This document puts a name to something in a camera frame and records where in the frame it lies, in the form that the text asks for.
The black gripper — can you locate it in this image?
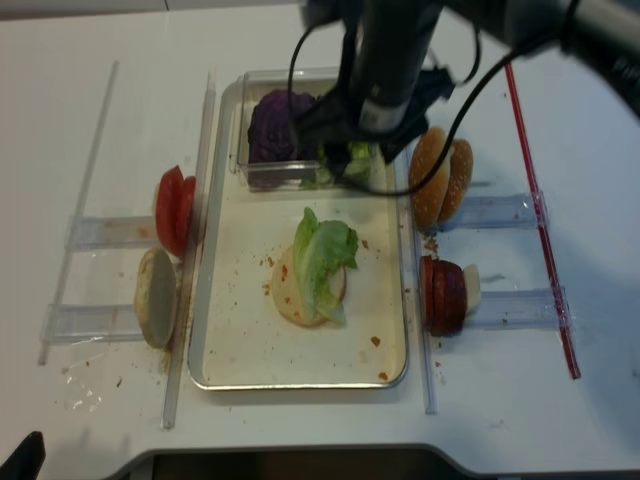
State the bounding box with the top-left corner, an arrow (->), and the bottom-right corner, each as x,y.
292,1 -> 454,179

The green lettuce leaf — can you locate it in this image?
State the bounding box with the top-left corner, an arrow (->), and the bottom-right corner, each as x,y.
292,207 -> 359,326

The grey robot base edge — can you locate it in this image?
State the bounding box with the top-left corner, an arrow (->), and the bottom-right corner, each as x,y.
109,444 -> 639,479

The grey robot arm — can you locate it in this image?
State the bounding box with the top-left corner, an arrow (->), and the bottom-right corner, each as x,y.
289,1 -> 639,161

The green lettuce in box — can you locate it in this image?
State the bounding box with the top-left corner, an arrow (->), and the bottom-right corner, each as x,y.
300,142 -> 378,189

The front meat patty slice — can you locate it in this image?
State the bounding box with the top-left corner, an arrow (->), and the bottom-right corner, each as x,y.
420,256 -> 434,332

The round bread slice on tray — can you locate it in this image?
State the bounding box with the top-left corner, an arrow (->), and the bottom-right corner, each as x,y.
271,246 -> 343,328

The rear tomato slice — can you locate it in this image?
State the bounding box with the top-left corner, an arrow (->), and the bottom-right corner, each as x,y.
175,176 -> 196,256

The tomato slice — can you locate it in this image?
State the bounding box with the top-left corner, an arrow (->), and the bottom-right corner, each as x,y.
175,176 -> 196,256
155,165 -> 184,257

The front tomato slice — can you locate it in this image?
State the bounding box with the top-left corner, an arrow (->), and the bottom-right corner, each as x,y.
155,165 -> 184,257

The white cheese slice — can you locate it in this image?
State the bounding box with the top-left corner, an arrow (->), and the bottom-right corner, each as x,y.
463,264 -> 481,315

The bread slice on left rack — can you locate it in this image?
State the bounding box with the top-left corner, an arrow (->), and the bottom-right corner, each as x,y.
133,247 -> 177,349

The purple cabbage leaf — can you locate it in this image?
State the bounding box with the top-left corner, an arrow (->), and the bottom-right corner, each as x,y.
247,89 -> 317,189

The clear plastic vegetable box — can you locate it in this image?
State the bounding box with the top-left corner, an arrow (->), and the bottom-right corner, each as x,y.
228,69 -> 381,192

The front sesame bun top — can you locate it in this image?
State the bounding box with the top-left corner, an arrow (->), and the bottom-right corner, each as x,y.
408,125 -> 452,229

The sesame bun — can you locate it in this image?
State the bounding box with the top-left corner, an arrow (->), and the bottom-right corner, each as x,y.
438,139 -> 474,223
408,125 -> 452,229

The rear sesame bun top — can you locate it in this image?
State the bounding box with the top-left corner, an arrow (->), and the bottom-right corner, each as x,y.
438,139 -> 474,223

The clear upper right holder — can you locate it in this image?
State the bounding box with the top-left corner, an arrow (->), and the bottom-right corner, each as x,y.
437,192 -> 547,231

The clear holder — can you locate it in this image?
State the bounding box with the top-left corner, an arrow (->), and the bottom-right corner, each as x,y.
40,304 -> 143,345
464,287 -> 572,330
437,192 -> 547,231
65,216 -> 159,251

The metal baking tray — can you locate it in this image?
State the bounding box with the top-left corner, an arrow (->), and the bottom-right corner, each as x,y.
188,80 -> 409,391

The clear lower right holder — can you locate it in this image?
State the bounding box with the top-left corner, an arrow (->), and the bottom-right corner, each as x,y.
464,287 -> 572,330

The clear upper left holder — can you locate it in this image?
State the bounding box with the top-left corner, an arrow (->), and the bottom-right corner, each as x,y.
65,216 -> 159,251

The clear lower left holder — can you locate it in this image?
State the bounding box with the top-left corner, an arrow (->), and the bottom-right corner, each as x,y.
40,304 -> 143,345

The black object bottom left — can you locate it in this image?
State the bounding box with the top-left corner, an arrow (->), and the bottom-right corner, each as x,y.
0,431 -> 46,480

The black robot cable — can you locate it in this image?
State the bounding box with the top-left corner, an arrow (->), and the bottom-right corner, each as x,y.
287,0 -> 586,197

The clear rail left of tray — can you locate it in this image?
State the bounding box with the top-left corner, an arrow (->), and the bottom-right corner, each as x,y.
161,70 -> 216,431

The clear rail of tray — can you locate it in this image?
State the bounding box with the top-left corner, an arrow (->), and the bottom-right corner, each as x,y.
398,144 -> 439,416
161,70 -> 216,431

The clear rail right of tray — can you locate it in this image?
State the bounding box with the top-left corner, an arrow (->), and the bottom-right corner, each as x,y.
398,144 -> 439,416

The red plastic rail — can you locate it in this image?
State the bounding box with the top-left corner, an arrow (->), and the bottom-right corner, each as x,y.
504,64 -> 581,380

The clear far left rail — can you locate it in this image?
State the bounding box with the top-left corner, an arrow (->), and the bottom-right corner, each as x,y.
37,60 -> 120,366

